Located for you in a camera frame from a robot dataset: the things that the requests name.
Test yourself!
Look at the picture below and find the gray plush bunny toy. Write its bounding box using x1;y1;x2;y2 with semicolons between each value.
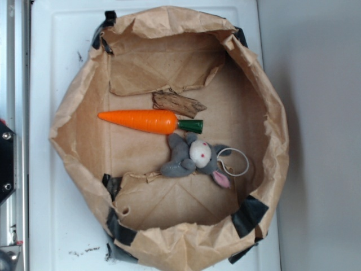
160;132;243;189

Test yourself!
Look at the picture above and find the brown bark wood piece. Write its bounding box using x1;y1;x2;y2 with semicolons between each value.
152;91;207;119

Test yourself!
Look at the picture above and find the orange plastic toy carrot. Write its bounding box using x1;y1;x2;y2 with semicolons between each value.
98;110;203;135

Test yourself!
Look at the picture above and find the brown paper bag bin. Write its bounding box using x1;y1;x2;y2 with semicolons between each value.
50;6;289;270

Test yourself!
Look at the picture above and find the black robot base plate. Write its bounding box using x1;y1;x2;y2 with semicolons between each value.
0;120;15;205

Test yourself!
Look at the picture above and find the aluminium frame rail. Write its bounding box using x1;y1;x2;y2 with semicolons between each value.
1;1;30;270

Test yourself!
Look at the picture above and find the metal corner bracket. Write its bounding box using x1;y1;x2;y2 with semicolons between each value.
1;245;24;271

